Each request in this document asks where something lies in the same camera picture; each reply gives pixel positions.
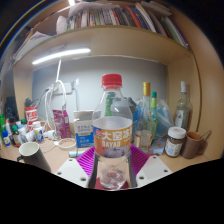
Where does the blue plastic bag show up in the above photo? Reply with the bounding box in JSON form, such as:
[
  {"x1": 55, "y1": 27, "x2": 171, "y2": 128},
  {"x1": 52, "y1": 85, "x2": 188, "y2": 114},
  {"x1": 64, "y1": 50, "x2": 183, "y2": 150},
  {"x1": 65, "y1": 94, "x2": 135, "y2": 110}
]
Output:
[{"x1": 133, "y1": 98, "x2": 174, "y2": 138}]

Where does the brown mug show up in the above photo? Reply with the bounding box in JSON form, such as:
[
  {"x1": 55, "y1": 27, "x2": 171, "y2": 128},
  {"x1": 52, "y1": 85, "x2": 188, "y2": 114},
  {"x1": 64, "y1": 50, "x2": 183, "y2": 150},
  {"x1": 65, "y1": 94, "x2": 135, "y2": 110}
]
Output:
[{"x1": 180, "y1": 129, "x2": 213, "y2": 160}]

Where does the grey drink bottle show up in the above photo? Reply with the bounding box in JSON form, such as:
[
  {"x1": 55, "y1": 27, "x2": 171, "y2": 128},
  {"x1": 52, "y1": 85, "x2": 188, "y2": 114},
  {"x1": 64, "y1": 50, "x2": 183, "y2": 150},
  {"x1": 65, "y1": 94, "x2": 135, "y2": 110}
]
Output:
[{"x1": 128, "y1": 96, "x2": 138, "y2": 116}]

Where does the wooden shelf unit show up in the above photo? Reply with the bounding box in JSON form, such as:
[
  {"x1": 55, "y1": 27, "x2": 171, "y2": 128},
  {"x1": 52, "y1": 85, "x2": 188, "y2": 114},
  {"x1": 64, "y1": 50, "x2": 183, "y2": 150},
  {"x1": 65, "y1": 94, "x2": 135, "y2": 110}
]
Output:
[{"x1": 0, "y1": 0, "x2": 204, "y2": 158}]

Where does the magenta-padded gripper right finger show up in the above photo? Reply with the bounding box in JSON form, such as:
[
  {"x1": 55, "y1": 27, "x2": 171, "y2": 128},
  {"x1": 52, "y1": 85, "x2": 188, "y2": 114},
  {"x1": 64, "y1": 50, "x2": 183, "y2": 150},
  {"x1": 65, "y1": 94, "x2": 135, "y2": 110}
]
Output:
[{"x1": 127, "y1": 144, "x2": 174, "y2": 189}]

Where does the white lamp cable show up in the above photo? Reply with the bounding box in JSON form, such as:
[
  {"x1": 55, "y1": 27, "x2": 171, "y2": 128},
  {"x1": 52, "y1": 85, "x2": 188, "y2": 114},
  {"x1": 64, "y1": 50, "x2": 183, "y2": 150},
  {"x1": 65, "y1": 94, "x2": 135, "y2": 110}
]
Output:
[{"x1": 44, "y1": 59, "x2": 68, "y2": 134}]

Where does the black mug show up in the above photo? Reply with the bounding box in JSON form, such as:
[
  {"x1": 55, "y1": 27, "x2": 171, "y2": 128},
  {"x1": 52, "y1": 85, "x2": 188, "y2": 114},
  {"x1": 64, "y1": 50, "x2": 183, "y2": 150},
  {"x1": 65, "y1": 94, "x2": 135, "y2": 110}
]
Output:
[{"x1": 16, "y1": 141, "x2": 53, "y2": 174}]

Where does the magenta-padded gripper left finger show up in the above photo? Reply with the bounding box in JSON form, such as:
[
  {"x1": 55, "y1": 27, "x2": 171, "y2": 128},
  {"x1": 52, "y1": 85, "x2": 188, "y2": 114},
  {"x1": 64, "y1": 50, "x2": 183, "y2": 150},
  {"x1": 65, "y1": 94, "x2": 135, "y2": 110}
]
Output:
[{"x1": 54, "y1": 146, "x2": 98, "y2": 190}]

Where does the clear glass cup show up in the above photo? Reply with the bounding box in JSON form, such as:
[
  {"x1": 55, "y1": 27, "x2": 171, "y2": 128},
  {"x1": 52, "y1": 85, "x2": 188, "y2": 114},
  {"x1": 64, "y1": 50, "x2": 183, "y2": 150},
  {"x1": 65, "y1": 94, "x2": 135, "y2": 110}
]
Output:
[{"x1": 133, "y1": 129, "x2": 153, "y2": 151}]

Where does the clear red-capped water bottle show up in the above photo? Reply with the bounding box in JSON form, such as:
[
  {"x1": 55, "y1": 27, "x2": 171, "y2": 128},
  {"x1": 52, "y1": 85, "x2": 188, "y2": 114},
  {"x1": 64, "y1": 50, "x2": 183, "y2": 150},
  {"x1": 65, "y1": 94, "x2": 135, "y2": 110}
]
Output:
[{"x1": 92, "y1": 73, "x2": 134, "y2": 191}]

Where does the white pill bottle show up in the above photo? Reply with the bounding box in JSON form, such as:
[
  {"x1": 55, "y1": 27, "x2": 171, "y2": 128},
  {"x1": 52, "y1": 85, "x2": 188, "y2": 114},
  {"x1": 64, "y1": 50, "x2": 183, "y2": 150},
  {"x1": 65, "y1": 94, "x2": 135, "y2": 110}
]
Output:
[{"x1": 32, "y1": 120, "x2": 45, "y2": 144}]

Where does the blue and white carton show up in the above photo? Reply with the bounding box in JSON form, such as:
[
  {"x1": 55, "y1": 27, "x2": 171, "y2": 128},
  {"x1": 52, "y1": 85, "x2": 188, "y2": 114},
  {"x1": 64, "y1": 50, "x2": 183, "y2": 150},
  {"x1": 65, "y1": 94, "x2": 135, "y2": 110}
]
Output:
[{"x1": 73, "y1": 110, "x2": 95, "y2": 149}]

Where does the magenta drink carton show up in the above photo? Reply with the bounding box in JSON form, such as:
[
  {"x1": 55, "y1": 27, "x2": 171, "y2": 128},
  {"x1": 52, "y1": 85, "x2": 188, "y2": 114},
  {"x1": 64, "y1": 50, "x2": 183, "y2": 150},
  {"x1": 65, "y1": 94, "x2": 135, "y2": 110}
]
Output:
[{"x1": 52, "y1": 109, "x2": 72, "y2": 140}]

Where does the green-capped glass bottle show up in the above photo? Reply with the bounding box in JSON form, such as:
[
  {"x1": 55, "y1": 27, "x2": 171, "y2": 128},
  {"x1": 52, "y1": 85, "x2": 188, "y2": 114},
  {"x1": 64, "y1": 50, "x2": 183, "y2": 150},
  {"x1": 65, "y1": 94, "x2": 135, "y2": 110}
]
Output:
[{"x1": 150, "y1": 91, "x2": 159, "y2": 134}]

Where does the white wall power socket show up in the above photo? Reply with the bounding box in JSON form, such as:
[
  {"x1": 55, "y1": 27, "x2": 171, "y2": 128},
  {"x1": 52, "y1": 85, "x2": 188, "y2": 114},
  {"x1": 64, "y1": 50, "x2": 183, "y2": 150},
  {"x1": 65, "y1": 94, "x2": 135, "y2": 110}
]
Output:
[{"x1": 49, "y1": 82, "x2": 74, "y2": 96}]

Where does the clear glass bottle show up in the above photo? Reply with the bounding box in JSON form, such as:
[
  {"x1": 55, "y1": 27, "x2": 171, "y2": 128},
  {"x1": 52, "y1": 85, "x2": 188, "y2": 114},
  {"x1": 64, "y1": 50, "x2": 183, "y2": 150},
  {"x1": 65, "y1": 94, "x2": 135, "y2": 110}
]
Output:
[{"x1": 174, "y1": 80, "x2": 193, "y2": 131}]

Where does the yellow-capped glass bottle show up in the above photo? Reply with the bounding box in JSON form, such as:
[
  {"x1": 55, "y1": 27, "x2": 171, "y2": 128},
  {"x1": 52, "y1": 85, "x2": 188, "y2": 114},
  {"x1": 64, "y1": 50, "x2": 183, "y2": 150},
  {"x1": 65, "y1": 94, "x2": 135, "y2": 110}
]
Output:
[{"x1": 139, "y1": 81, "x2": 154, "y2": 153}]

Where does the white-lidded brown jar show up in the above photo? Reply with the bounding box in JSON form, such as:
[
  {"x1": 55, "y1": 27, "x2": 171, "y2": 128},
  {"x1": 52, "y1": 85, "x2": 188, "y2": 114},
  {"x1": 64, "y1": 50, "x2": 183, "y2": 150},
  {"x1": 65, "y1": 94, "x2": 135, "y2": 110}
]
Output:
[{"x1": 164, "y1": 126, "x2": 187, "y2": 158}]

